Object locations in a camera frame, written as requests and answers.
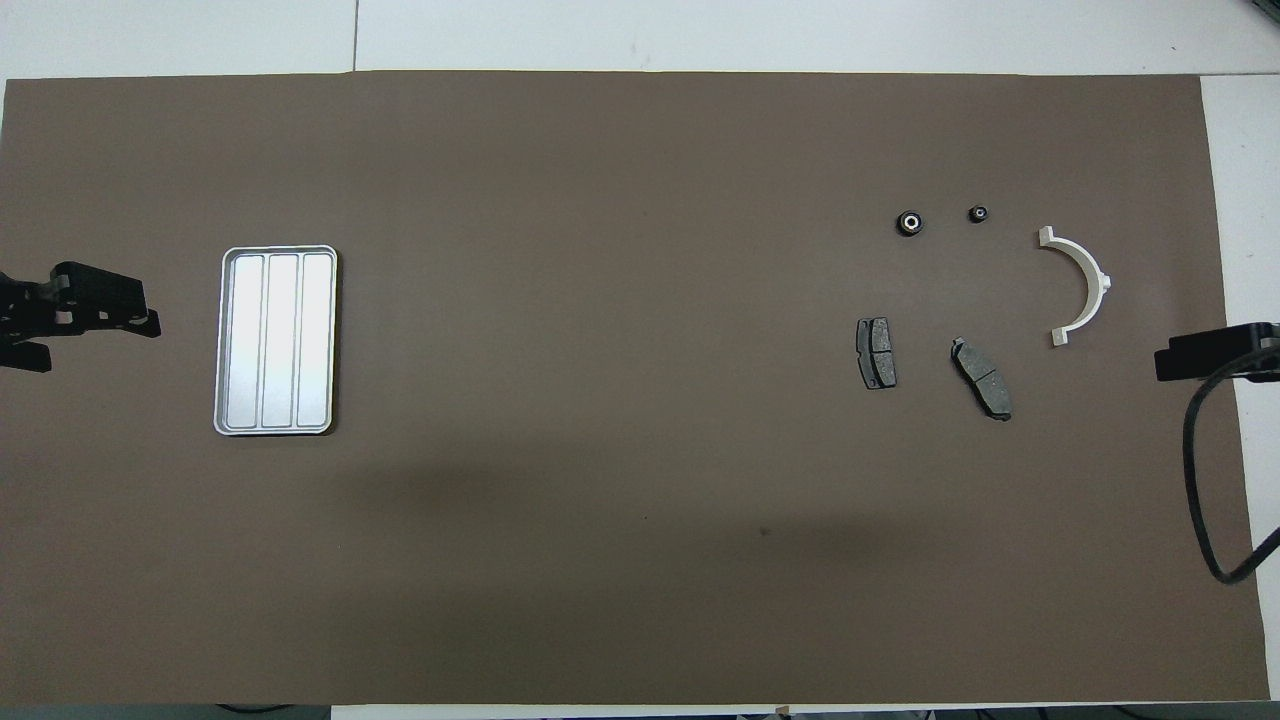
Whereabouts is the white half-ring bracket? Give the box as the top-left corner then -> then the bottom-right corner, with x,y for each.
1037,226 -> 1113,348

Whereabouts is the brown table mat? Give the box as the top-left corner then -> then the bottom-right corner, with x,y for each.
0,70 -> 1271,707

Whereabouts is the short dark brake pad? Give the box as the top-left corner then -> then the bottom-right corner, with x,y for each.
855,317 -> 898,390

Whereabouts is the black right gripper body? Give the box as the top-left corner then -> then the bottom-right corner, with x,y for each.
1240,322 -> 1280,379

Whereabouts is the silver ribbed metal tray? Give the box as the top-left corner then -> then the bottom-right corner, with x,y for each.
213,245 -> 339,437

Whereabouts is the long dark brake pad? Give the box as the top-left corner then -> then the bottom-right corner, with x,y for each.
950,337 -> 1013,422

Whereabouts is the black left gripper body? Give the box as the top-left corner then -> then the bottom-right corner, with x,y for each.
0,272 -> 56,346

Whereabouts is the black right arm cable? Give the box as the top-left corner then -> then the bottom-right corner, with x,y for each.
1183,355 -> 1280,586

